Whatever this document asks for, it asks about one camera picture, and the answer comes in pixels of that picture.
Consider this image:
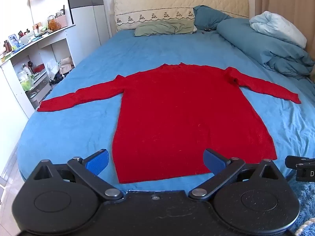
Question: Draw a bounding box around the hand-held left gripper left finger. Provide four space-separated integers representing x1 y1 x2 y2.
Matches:
33 149 124 201

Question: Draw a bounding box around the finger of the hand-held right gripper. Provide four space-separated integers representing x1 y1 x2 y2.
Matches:
285 155 315 170

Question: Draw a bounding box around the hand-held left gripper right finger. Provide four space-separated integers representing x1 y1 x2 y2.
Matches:
188 149 283 201

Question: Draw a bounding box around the red long-sleeved sweater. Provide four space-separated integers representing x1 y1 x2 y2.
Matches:
37 63 302 184

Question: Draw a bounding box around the blue fluffy rug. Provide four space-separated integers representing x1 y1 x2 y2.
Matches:
287 176 315 236

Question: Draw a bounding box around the teal duvet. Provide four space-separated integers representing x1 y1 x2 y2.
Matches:
217 17 315 79

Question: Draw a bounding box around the white shelf desk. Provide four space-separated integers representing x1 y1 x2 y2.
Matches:
0 25 77 120

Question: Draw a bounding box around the pale blue blanket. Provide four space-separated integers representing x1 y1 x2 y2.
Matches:
249 11 308 49

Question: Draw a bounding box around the green pillow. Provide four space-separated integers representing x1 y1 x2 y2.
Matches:
134 20 197 37

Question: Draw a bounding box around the brown teddy bear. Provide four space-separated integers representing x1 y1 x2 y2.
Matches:
48 20 62 31

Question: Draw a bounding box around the teal pillow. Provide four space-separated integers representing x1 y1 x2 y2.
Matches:
193 5 234 30

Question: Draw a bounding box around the pink storage box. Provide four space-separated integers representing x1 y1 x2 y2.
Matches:
54 14 68 28

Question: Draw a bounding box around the white and grey wardrobe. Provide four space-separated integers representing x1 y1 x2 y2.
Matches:
65 0 111 47

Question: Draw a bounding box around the cream quilted headboard cover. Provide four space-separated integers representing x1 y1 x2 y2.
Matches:
113 0 250 32

